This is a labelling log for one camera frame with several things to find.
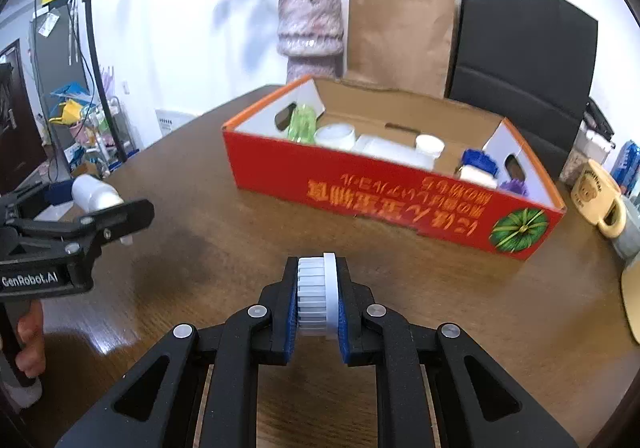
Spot glass jar with clip lid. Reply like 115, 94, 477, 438
558, 97, 617, 188

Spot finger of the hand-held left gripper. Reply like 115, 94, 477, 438
15, 199, 156, 254
0, 180, 76, 229

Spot white spray bottle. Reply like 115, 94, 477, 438
71, 174, 135, 247

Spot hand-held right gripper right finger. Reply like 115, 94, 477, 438
336, 255, 581, 448

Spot red cardboard box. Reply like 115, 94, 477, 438
222, 75, 568, 263

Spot blue plastic cap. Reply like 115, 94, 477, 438
459, 149, 501, 174

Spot dark brown door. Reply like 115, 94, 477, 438
0, 38, 49, 194

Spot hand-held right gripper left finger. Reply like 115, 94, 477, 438
55, 255, 301, 448

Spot grey cabinet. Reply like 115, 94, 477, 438
29, 0, 92, 95

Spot small white bottle cap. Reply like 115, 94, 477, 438
414, 133, 446, 160

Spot translucent rectangular plastic container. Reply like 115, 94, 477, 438
350, 134, 436, 173

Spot green spray bottle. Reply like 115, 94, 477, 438
287, 103, 319, 144

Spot yellow bear mug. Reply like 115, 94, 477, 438
569, 158, 627, 240

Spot brown paper bag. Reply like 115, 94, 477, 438
344, 0, 457, 99

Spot person's left hand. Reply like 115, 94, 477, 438
15, 300, 47, 380

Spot white ribbed cap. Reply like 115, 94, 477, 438
296, 252, 341, 342

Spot black light stand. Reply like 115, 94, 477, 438
74, 0, 132, 165

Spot purple plastic cap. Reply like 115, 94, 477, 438
499, 179, 530, 198

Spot pink speckled vase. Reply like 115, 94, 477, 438
277, 0, 345, 85

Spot grey cup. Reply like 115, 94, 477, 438
610, 192, 640, 262

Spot white pill bottle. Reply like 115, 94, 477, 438
313, 124, 358, 152

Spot black paper bag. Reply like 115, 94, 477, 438
444, 0, 600, 174

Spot cluttered storage rack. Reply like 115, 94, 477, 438
47, 82, 134, 179

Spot blue drink can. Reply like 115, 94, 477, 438
610, 140, 640, 189

